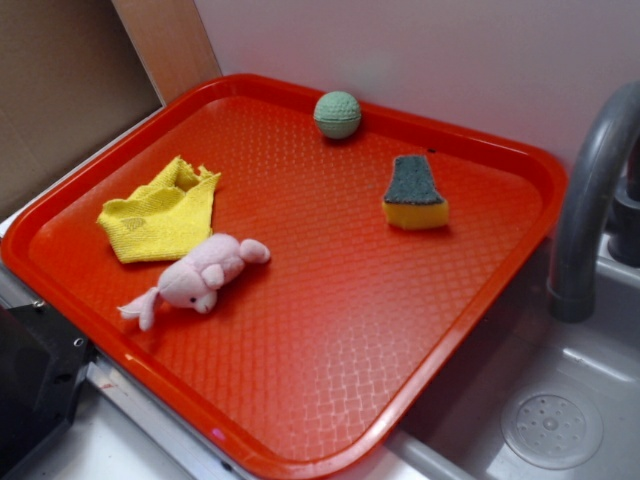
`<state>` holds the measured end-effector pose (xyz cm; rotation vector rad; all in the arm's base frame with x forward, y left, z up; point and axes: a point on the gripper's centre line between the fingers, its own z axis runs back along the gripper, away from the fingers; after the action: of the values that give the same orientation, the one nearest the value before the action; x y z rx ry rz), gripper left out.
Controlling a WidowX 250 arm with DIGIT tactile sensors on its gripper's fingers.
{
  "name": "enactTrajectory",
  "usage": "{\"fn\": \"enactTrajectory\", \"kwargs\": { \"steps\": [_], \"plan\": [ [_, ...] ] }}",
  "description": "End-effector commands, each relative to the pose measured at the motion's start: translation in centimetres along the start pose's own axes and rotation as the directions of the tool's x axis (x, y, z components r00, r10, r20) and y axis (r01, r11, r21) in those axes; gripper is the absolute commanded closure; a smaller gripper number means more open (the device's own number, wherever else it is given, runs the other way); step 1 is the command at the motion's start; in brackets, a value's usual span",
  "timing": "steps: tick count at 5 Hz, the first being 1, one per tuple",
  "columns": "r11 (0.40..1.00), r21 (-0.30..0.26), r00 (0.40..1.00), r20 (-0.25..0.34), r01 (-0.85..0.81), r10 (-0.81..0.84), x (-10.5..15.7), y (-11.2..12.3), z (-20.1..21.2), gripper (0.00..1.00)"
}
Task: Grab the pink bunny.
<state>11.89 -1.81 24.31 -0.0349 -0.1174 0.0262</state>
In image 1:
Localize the pink plush bunny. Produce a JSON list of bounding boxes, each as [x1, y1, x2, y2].
[[118, 233, 271, 331]]

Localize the red plastic tray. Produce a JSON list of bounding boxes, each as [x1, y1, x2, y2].
[[1, 75, 567, 479]]

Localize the yellow sponge with green scourer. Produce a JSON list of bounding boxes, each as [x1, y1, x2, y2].
[[382, 155, 449, 231]]

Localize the green dimpled ball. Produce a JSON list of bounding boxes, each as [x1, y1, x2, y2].
[[313, 91, 362, 140]]

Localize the yellow cloth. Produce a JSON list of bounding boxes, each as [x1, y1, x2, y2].
[[97, 156, 221, 264]]

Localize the grey toy sink basin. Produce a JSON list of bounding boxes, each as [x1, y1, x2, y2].
[[387, 247, 639, 479]]

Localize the grey toy faucet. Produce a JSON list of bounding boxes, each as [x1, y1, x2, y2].
[[547, 81, 639, 323]]

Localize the brown cardboard panel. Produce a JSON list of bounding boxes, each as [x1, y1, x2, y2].
[[1, 1, 220, 218]]

